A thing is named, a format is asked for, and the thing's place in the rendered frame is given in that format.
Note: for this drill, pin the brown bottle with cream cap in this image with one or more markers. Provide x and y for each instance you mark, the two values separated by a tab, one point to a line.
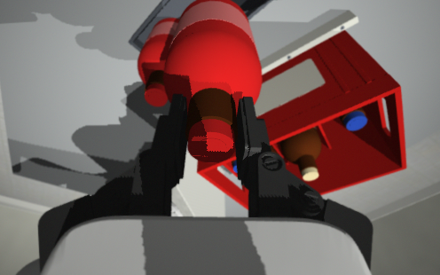
303	149

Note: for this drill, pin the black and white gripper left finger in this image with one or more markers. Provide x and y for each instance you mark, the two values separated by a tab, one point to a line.
143	190

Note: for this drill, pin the brown bottle with blue cap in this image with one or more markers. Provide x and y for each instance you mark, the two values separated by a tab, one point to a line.
354	120
234	164

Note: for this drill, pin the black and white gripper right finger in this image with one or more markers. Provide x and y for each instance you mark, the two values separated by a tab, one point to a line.
273	191

